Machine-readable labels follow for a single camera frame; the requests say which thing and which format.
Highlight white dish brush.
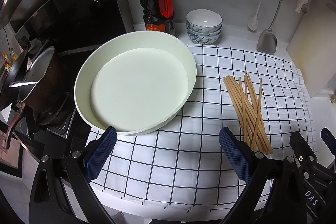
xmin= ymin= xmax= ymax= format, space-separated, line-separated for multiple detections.
xmin=248 ymin=0 xmax=263 ymax=32

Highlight floral ceramic bowl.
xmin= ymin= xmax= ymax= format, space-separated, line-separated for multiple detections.
xmin=187 ymin=31 xmax=221 ymax=45
xmin=186 ymin=25 xmax=223 ymax=37
xmin=186 ymin=9 xmax=223 ymax=27

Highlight middle floral ceramic bowl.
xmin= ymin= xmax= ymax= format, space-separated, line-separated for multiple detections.
xmin=186 ymin=25 xmax=223 ymax=37

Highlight white cutting board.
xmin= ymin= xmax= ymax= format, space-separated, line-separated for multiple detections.
xmin=286 ymin=0 xmax=335 ymax=97

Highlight steel spatula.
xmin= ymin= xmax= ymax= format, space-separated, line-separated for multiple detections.
xmin=257 ymin=0 xmax=283 ymax=55

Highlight dark soy sauce bottle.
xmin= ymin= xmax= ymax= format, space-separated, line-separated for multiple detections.
xmin=140 ymin=0 xmax=175 ymax=36

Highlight white checkered cloth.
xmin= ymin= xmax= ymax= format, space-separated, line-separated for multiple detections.
xmin=91 ymin=45 xmax=315 ymax=211

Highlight gas stove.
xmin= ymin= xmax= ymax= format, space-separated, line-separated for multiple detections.
xmin=25 ymin=95 xmax=91 ymax=159

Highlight black frying pan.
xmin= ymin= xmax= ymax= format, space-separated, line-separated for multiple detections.
xmin=2 ymin=47 xmax=59 ymax=149

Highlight large white round basin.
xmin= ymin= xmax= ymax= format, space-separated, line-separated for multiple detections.
xmin=74 ymin=31 xmax=197 ymax=135

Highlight bottom floral ceramic bowl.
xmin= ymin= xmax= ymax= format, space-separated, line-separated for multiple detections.
xmin=187 ymin=31 xmax=221 ymax=45

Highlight top floral ceramic bowl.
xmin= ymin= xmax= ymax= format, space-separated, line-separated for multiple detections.
xmin=186 ymin=9 xmax=223 ymax=27

